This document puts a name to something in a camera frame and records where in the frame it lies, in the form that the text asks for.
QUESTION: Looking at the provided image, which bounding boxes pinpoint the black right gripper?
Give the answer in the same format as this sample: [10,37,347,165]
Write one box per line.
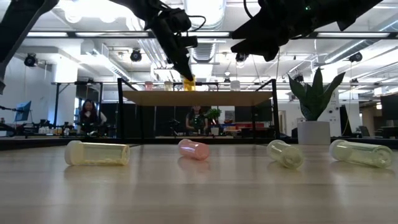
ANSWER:
[230,0,315,62]

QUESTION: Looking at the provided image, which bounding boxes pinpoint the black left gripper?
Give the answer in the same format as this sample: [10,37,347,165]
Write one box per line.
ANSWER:
[149,7,199,82]

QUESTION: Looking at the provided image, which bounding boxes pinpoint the amber pill bottle white cap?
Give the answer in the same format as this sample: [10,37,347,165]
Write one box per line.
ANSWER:
[183,74,197,92]

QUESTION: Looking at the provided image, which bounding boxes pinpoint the clear vial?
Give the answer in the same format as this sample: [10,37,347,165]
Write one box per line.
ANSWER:
[328,139,394,169]

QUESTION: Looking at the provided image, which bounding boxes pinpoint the black room divider panels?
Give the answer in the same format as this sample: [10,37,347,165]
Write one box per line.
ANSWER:
[98,102,212,138]

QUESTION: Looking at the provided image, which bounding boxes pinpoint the person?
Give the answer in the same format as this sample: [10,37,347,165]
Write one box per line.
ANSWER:
[185,105,208,133]
[79,98,108,134]

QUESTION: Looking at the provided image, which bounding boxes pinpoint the small background potted plant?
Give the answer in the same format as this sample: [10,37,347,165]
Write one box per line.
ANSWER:
[206,107,223,137]

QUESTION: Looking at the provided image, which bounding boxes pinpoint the snake plant in white pot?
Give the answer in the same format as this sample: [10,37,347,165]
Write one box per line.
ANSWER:
[287,67,346,146]

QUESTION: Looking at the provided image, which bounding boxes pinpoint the grey office chair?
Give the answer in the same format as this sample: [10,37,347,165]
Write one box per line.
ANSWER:
[358,125,372,138]

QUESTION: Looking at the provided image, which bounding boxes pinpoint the dark computer monitor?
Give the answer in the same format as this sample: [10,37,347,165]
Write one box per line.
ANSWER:
[381,93,398,121]

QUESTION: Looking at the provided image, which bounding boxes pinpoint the blue lit computer monitor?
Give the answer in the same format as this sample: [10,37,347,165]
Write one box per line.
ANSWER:
[14,101,32,123]

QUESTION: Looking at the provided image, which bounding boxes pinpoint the silver ceiling air duct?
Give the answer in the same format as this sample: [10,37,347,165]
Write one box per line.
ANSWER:
[183,0,228,65]

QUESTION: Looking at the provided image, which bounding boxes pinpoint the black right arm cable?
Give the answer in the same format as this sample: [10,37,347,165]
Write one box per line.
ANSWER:
[243,0,254,19]

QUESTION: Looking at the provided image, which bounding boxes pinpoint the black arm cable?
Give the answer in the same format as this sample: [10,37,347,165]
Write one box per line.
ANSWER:
[243,0,254,19]
[185,14,206,32]

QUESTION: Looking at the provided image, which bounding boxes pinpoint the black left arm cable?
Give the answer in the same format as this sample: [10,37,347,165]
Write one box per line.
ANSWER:
[185,14,206,32]

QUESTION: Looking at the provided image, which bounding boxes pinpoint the wooden shelf black metal frame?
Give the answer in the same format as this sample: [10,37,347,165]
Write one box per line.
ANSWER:
[116,77,282,149]

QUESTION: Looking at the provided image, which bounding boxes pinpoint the black background table frame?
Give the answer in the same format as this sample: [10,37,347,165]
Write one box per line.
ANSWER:
[51,80,104,130]

